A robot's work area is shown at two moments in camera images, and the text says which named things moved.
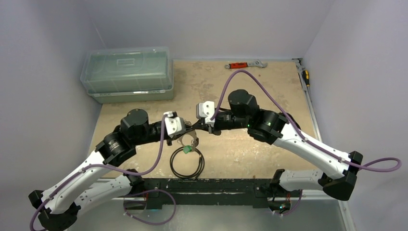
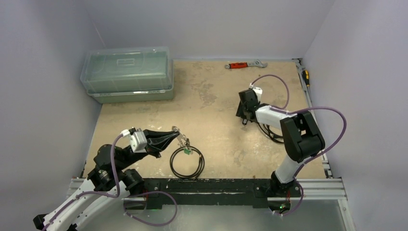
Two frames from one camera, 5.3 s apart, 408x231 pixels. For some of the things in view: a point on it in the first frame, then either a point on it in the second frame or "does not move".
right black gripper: x=208 y=127 → x=243 y=108
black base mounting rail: x=258 y=189 does not move
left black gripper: x=188 y=128 → x=158 y=140
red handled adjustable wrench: x=236 y=65 does not move
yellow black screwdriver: x=306 y=76 does not move
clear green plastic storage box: x=128 y=74 does not move
